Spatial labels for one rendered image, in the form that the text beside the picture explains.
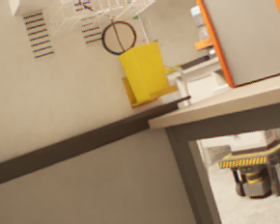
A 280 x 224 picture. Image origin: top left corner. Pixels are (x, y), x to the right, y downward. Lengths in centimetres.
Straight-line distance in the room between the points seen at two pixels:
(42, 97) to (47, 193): 29
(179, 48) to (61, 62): 514
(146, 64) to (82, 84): 21
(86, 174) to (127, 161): 14
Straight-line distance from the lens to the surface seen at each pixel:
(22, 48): 127
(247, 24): 125
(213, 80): 333
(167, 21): 639
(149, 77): 124
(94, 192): 126
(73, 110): 126
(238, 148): 244
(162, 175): 135
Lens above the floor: 77
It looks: 1 degrees down
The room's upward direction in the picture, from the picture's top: 19 degrees counter-clockwise
